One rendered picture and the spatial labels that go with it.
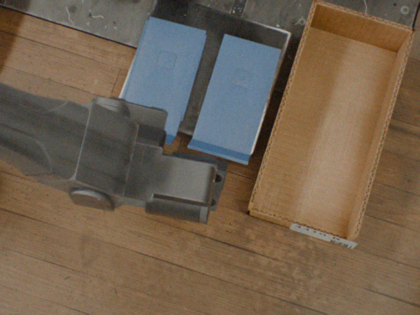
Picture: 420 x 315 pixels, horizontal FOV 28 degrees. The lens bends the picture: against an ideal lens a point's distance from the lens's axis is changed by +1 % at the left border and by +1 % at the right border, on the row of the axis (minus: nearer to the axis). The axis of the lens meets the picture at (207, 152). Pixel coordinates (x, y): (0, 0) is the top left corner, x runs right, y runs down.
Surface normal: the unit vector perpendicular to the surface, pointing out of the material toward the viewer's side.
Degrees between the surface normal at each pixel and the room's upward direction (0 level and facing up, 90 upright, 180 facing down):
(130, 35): 0
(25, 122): 42
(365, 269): 0
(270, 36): 0
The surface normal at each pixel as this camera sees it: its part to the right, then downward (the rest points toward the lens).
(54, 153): 0.67, -0.07
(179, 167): -0.01, -0.26
